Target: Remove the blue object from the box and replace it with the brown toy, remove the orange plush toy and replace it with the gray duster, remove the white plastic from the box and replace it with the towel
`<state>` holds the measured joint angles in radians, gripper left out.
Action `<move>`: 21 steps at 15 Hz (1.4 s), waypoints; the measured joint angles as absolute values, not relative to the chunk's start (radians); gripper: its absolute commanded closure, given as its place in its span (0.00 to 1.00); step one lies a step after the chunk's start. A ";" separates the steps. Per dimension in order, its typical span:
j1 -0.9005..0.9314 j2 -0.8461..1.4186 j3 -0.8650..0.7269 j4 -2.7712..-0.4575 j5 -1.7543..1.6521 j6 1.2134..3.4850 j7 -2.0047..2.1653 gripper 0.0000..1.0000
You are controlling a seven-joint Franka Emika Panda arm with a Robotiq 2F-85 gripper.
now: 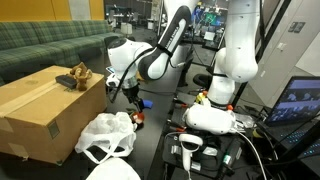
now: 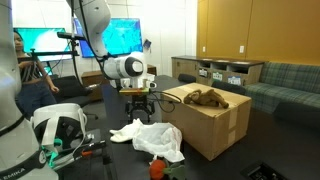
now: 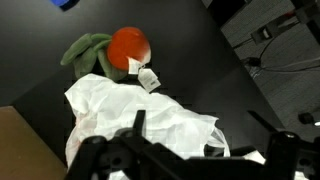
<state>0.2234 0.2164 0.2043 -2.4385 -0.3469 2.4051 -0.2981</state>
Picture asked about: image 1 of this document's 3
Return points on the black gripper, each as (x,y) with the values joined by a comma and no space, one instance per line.
(130,91)

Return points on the blue sponge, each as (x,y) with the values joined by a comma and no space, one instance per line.
(148,104)

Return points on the red plush tomato toy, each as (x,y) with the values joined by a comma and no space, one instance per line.
(139,117)

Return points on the white plastic bag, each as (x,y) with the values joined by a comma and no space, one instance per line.
(106,133)

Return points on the brown plush animal toy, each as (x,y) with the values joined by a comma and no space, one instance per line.
(81,76)

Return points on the white cloth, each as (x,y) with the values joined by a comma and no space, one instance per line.
(113,170)

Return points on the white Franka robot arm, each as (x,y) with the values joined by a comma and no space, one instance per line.
(240,50)

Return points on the cardboard box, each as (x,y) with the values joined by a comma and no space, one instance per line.
(40,116)

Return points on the yellow emergency stop button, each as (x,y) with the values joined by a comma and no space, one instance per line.
(201,98)

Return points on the white VR controller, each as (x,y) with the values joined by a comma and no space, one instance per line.
(188,146)

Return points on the white VR headset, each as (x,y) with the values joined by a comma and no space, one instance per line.
(208,118)

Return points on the black perforated mounting board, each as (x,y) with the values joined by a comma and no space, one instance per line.
(213,156)

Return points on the green plaid couch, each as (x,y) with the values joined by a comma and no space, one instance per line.
(33,43)

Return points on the open black laptop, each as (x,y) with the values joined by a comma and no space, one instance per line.
(293,106)

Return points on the white wall light switch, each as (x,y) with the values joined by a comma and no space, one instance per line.
(281,46)

